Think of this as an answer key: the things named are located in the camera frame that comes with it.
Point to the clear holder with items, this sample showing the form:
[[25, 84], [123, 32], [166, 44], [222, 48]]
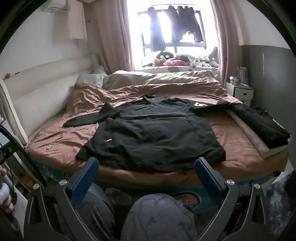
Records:
[[242, 75]]

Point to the folded beige blanket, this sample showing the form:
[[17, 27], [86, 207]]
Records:
[[254, 143]]

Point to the pink curtain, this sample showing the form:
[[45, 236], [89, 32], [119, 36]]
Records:
[[226, 34], [111, 34]]

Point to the black plush toy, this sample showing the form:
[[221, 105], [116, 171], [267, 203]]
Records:
[[164, 56]]

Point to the white padded headboard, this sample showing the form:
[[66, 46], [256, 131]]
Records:
[[46, 92]]

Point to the white pillow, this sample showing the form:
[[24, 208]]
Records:
[[92, 77]]

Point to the plush toys on windowsill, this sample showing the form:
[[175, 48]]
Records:
[[201, 61]]

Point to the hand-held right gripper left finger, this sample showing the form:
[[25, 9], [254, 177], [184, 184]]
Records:
[[85, 179]]

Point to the beige duvet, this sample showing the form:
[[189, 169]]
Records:
[[161, 77]]

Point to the blue printed bed base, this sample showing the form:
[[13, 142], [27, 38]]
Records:
[[185, 198]]

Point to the hanging dark clothes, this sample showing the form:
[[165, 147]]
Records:
[[171, 45]]

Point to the folded black garment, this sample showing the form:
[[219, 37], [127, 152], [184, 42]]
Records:
[[259, 122]]

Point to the brown bed sheet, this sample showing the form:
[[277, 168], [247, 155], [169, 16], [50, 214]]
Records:
[[57, 141]]

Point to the white nightstand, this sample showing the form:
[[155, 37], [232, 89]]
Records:
[[241, 93]]

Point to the white air conditioner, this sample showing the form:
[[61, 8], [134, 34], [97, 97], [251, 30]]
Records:
[[54, 5]]

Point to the person's right leg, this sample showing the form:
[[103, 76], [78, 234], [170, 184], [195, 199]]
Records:
[[159, 220]]

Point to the person's left leg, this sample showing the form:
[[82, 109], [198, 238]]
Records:
[[97, 213]]

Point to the person's leg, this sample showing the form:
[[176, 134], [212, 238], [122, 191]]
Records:
[[159, 220], [97, 213]]

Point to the hanging dark garment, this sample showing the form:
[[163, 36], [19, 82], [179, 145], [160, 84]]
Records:
[[185, 23], [156, 32]]

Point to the hanging cream cloth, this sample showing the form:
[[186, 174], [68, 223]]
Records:
[[77, 23]]

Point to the grey rug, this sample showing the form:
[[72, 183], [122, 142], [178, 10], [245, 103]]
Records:
[[277, 199]]

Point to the white cup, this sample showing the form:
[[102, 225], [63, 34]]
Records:
[[233, 80]]

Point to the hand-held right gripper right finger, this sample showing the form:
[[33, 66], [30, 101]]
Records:
[[205, 178]]

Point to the black shirt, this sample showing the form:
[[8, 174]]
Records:
[[148, 129]]

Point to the person's left hand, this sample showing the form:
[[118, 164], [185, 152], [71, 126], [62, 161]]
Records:
[[7, 205]]

